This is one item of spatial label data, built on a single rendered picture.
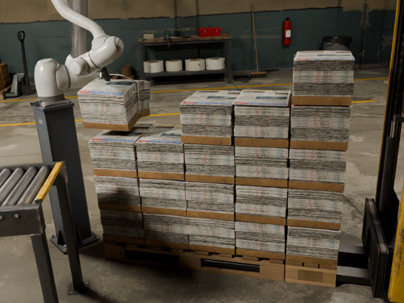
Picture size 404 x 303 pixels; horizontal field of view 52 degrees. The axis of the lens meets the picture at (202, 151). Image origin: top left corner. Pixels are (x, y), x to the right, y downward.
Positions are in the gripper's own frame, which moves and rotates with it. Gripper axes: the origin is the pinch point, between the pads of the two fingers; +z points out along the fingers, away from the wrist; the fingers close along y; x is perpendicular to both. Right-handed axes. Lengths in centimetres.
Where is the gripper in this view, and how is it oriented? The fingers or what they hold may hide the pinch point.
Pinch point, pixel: (112, 62)
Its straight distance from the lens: 257.4
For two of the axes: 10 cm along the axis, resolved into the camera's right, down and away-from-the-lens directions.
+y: 0.0, 9.6, 2.7
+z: 2.5, -2.6, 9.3
